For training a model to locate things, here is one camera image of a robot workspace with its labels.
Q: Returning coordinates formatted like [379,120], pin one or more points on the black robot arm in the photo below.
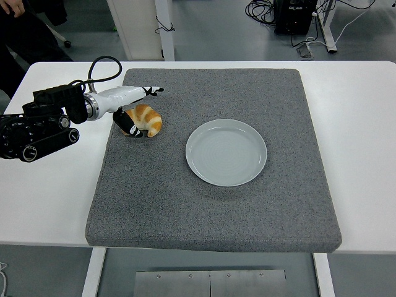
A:
[46,102]

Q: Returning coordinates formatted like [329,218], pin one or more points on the grey floor socket box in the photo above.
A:
[304,52]

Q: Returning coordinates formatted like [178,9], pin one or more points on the white upright post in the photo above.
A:
[167,43]

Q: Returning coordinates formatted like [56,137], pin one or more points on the white table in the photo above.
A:
[355,154]

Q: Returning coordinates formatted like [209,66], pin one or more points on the black computer case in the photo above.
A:
[295,17]

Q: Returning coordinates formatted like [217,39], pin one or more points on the person's hand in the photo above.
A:
[14,6]

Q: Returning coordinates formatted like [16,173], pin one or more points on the grey office chair base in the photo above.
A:
[58,34]

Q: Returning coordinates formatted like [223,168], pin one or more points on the golden croissant bread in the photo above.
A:
[148,119]

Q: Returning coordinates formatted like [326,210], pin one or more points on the grey metal plate with screws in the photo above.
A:
[210,283]

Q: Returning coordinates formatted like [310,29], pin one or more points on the white cabinet panel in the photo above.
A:
[133,28]

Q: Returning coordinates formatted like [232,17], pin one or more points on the pale grey round plate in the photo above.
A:
[226,153]

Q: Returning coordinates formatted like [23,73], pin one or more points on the person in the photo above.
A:
[28,40]

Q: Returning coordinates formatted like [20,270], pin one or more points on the white desk leg frame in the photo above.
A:
[328,28]

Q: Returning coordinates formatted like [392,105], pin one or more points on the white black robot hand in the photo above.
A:
[120,94]

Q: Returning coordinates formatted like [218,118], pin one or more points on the grey felt mat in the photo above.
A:
[216,213]

